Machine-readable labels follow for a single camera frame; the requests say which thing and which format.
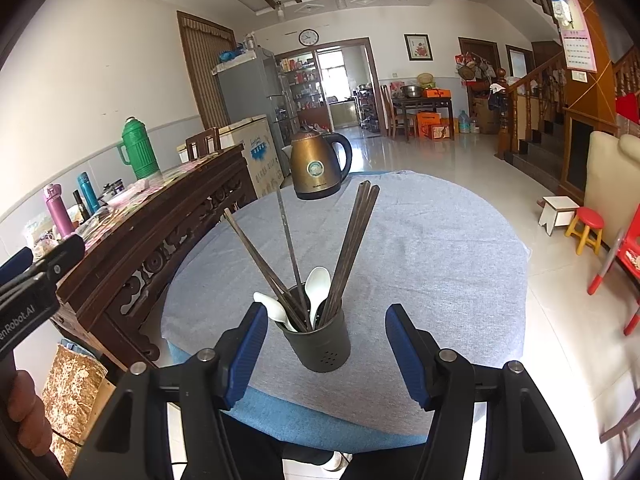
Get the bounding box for dark wooden side table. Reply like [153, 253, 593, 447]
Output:
[390, 95, 456, 142]

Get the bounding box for person's left hand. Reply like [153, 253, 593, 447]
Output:
[10, 369, 54, 461]

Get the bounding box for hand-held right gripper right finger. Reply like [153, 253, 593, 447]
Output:
[384, 302, 586, 480]

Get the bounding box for brown wooden door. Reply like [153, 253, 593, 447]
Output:
[458, 36, 501, 111]

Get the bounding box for bronze electric kettle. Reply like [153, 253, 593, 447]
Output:
[290, 127, 353, 201]

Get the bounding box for dark grey utensil holder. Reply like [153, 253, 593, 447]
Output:
[274, 282, 352, 373]

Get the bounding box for brown door with curtain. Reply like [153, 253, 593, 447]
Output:
[176, 10, 237, 131]

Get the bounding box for grey refrigerator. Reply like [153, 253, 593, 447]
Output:
[215, 47, 288, 131]

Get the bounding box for green thermos jug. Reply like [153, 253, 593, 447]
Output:
[117, 116, 161, 181]

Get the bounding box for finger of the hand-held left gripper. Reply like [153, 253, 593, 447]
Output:
[0, 247, 35, 287]
[27, 234, 87, 287]

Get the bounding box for framed wall picture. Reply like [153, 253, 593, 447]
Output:
[404, 33, 432, 62]

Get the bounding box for white chest freezer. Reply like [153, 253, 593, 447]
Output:
[217, 116, 286, 198]

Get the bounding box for dark glass bottle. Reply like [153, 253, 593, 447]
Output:
[72, 189, 91, 223]

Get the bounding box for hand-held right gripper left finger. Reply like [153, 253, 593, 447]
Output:
[67, 302, 271, 480]

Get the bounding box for wooden staircase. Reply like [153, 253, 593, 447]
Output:
[495, 50, 640, 201]

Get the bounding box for carved wooden sideboard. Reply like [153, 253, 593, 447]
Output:
[50, 144, 258, 371]

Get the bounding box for teal water bottle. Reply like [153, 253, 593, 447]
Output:
[76, 172, 101, 215]

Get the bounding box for cream sofa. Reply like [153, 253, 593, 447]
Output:
[582, 130, 640, 256]

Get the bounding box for red plastic chair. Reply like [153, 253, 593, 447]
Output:
[587, 227, 640, 336]

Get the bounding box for wooden dining chair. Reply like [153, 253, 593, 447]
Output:
[185, 127, 223, 161]
[381, 84, 416, 141]

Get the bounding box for white wooden stool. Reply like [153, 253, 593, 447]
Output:
[537, 195, 581, 236]

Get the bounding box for pink water bottle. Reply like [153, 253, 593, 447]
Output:
[42, 183, 76, 239]

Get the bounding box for red and yellow stool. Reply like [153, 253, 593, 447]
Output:
[565, 206, 605, 256]

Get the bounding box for small white ceramic spoon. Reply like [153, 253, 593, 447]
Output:
[252, 291, 298, 333]

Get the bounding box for orange carton box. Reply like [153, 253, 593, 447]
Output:
[416, 111, 442, 139]

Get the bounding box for brown wooden chopstick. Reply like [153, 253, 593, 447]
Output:
[317, 181, 366, 325]
[327, 185, 381, 318]
[227, 211, 309, 332]
[322, 181, 372, 322]

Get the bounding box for golden patterned bag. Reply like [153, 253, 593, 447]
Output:
[42, 344, 108, 476]

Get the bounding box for kitchen shelf with bottles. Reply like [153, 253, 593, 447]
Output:
[280, 55, 326, 121]

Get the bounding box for pink wall calendar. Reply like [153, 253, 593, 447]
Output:
[550, 0, 599, 73]

